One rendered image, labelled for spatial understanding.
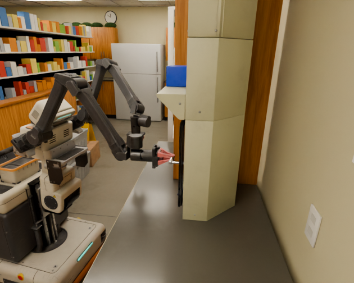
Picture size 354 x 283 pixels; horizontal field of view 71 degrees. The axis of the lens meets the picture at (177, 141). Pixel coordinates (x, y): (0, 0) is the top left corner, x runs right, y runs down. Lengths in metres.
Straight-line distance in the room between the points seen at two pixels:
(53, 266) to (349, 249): 1.75
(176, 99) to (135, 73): 5.12
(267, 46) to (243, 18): 0.34
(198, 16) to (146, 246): 0.87
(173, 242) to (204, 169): 0.32
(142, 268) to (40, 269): 1.17
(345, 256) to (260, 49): 0.93
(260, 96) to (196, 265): 0.85
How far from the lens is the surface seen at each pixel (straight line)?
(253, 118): 1.37
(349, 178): 0.74
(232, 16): 0.99
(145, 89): 6.05
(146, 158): 1.15
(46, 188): 1.80
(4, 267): 2.21
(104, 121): 1.19
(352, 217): 0.73
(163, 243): 1.07
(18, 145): 1.55
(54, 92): 1.32
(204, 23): 0.95
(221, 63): 0.95
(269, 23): 1.34
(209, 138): 0.99
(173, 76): 1.16
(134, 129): 1.50
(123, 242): 1.09
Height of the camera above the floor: 1.67
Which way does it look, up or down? 20 degrees down
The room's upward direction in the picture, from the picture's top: 1 degrees clockwise
